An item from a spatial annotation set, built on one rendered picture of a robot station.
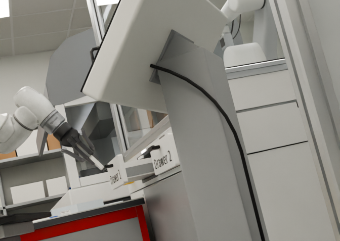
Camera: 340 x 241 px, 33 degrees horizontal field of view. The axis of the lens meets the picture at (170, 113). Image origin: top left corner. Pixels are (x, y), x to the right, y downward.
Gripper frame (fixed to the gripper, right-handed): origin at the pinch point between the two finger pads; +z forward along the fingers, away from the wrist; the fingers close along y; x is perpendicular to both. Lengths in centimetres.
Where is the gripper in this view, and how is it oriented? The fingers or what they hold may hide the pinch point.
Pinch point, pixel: (96, 162)
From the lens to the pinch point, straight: 227.4
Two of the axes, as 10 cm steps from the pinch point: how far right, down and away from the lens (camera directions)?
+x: -2.5, 2.2, 9.4
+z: 7.3, 6.8, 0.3
